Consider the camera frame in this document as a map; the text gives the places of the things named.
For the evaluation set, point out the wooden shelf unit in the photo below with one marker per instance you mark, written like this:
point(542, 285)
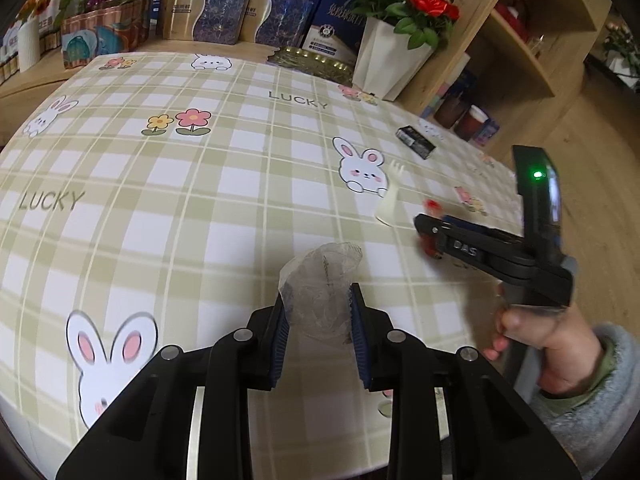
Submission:
point(550, 35)

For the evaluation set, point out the checked bunny print tablecloth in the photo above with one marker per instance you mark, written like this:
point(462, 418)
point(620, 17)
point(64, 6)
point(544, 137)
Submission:
point(200, 210)

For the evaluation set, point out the gold blue gift box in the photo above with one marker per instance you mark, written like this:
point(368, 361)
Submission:
point(205, 15)
point(277, 17)

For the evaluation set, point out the black cardboard pack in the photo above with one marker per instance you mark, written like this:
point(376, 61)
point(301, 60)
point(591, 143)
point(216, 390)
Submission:
point(415, 142)

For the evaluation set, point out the gold leaf-shaped tray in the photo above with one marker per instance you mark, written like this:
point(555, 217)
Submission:
point(310, 62)

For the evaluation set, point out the small blue box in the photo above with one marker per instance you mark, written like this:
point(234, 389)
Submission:
point(487, 130)

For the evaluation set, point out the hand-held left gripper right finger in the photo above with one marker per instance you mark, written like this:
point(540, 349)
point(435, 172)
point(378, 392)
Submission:
point(360, 340)

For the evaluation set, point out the stack of pastel cups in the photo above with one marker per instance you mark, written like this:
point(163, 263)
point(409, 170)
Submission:
point(442, 85)

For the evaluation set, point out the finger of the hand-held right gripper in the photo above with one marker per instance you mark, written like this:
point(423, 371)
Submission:
point(482, 228)
point(465, 247)

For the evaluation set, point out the red basket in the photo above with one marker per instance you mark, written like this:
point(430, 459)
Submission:
point(512, 20)

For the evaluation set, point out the red cup white rim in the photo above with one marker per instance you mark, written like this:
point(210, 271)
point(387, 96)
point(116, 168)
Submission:
point(470, 125)

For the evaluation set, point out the white ribbed vase orange flowers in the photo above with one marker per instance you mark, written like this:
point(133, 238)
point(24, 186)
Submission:
point(29, 45)

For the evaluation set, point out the person's right hand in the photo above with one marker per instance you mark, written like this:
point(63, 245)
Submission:
point(560, 340)

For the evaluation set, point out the glass perfume bottle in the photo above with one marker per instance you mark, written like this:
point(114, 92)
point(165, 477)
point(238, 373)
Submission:
point(537, 46)

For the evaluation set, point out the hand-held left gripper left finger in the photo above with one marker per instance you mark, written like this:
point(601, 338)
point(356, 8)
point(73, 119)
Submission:
point(277, 340)

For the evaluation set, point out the brown cup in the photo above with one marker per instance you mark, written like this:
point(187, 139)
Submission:
point(450, 112)

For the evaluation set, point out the row of small brown bottles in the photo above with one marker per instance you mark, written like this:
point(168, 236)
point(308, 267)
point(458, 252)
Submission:
point(50, 42)

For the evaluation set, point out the white plastic fork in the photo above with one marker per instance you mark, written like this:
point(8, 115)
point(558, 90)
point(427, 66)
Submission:
point(390, 200)

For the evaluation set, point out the clear plastic wrapper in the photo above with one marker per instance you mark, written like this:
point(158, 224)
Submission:
point(320, 285)

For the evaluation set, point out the person's right forearm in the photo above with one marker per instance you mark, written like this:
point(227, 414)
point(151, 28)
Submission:
point(600, 410)

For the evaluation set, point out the white flower plant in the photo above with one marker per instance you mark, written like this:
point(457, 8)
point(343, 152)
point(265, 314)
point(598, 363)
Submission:
point(622, 45)

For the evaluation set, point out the small red wrapper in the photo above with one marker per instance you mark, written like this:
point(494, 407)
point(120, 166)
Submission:
point(431, 207)

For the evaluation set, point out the red rose plant white pot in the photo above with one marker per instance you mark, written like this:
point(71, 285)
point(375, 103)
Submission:
point(395, 55)

